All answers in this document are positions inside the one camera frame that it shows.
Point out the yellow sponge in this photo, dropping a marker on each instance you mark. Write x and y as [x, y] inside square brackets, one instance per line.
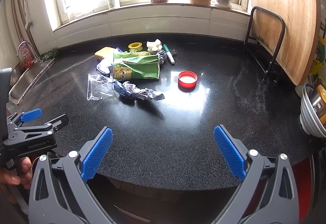
[105, 52]

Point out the red plastic lid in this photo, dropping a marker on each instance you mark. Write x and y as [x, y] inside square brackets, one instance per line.
[187, 79]

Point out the yellow tape roll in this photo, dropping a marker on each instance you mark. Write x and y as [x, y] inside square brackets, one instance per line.
[135, 46]

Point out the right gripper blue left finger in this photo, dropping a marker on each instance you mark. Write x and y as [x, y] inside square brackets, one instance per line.
[60, 193]

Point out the chrome faucet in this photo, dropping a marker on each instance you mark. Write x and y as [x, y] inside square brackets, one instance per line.
[27, 51]

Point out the clear plastic zip bag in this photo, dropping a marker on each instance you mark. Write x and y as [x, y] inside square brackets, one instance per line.
[100, 87]

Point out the green white marker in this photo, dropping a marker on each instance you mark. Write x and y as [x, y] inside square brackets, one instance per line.
[168, 53]

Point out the green cloth by sink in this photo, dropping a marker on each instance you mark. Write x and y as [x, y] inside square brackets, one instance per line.
[49, 55]

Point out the stacked white bowls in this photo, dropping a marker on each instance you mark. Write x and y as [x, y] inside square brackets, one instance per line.
[308, 117]

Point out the black metal rack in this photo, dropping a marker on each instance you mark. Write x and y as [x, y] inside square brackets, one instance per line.
[265, 29]

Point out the green snack bag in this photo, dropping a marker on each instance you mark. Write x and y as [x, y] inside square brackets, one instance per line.
[135, 65]

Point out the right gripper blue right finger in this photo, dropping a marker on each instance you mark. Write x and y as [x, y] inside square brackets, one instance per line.
[267, 192]

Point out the blue white wrapper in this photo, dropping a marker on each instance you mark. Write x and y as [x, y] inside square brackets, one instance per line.
[131, 91]

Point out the stainless steel sink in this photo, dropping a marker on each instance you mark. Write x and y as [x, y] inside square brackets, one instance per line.
[27, 80]

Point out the person's left hand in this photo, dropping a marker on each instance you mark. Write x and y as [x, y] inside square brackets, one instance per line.
[10, 178]

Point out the white crumpled tissue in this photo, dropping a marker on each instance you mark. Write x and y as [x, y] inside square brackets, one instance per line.
[154, 47]

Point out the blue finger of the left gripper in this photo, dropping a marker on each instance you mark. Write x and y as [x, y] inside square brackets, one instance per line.
[16, 120]
[42, 131]

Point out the wooden cutting board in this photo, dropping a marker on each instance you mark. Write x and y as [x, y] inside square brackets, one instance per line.
[302, 23]

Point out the red dish soap bottle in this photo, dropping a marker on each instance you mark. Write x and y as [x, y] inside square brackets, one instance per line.
[29, 64]

